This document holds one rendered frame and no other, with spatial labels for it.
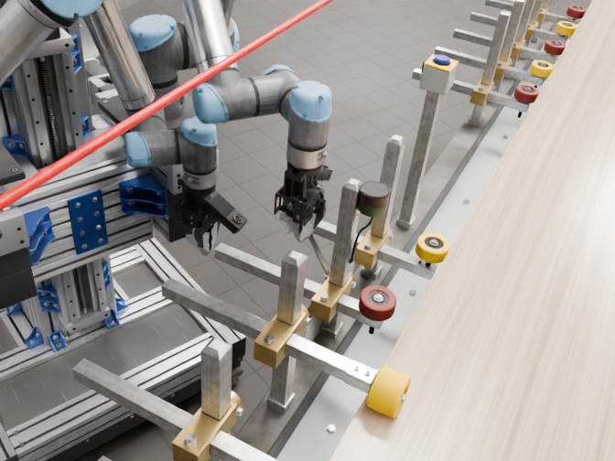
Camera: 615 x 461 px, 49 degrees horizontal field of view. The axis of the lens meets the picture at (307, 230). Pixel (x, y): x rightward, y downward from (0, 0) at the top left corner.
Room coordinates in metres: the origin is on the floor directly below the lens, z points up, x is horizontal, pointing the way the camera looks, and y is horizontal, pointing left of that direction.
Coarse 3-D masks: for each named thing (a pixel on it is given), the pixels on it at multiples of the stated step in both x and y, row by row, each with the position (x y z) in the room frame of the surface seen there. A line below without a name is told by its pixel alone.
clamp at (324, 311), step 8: (328, 280) 1.13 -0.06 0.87; (352, 280) 1.15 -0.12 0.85; (320, 288) 1.10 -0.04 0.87; (328, 288) 1.10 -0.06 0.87; (336, 288) 1.10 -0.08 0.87; (344, 288) 1.11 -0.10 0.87; (336, 296) 1.08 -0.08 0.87; (312, 304) 1.06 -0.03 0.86; (320, 304) 1.05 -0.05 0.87; (328, 304) 1.05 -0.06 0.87; (336, 304) 1.07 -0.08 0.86; (312, 312) 1.06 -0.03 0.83; (320, 312) 1.05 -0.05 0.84; (328, 312) 1.04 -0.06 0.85; (336, 312) 1.08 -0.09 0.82; (328, 320) 1.04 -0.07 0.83
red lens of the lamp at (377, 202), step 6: (360, 192) 1.11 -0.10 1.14; (360, 198) 1.10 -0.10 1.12; (366, 198) 1.09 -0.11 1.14; (372, 198) 1.08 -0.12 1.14; (378, 198) 1.09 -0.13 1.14; (384, 198) 1.09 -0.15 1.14; (366, 204) 1.09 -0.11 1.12; (372, 204) 1.08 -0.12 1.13; (378, 204) 1.09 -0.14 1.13; (384, 204) 1.09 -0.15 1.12
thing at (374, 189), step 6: (366, 186) 1.12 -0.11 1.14; (372, 186) 1.12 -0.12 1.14; (378, 186) 1.13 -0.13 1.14; (384, 186) 1.13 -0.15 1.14; (366, 192) 1.10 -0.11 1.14; (372, 192) 1.10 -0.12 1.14; (378, 192) 1.10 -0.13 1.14; (384, 192) 1.11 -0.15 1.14; (354, 216) 1.11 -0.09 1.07; (354, 246) 1.13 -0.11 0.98
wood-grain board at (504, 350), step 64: (576, 64) 2.46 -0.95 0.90; (576, 128) 1.94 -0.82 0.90; (512, 192) 1.53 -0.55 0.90; (576, 192) 1.56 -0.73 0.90; (448, 256) 1.23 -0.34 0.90; (512, 256) 1.25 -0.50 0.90; (576, 256) 1.28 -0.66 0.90; (448, 320) 1.01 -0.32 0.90; (512, 320) 1.03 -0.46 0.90; (576, 320) 1.05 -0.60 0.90; (448, 384) 0.84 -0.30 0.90; (512, 384) 0.86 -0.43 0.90; (576, 384) 0.87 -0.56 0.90; (384, 448) 0.68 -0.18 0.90; (448, 448) 0.70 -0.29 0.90; (512, 448) 0.71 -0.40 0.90; (576, 448) 0.73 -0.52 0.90
